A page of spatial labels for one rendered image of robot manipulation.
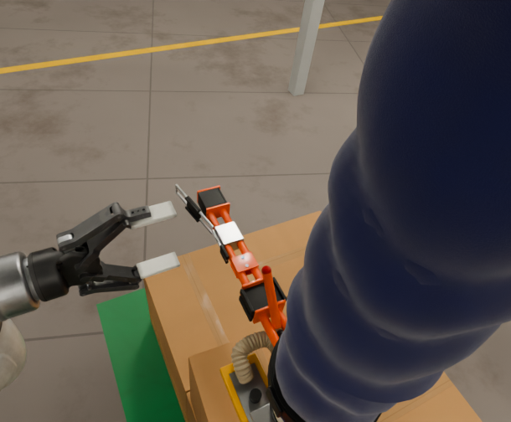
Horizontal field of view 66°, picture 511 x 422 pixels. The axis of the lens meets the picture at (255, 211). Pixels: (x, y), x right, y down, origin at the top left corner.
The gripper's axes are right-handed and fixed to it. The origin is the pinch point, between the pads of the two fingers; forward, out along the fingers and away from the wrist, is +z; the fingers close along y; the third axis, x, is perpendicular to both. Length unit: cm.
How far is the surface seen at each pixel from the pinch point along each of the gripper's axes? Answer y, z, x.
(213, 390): 64, 6, 8
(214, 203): 33, 22, -32
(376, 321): -17.8, 12.1, 30.5
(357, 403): 5.3, 16.1, 33.8
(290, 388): 14.6, 11.2, 26.2
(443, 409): 105, 90, 41
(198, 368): 64, 5, 1
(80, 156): 160, -9, -218
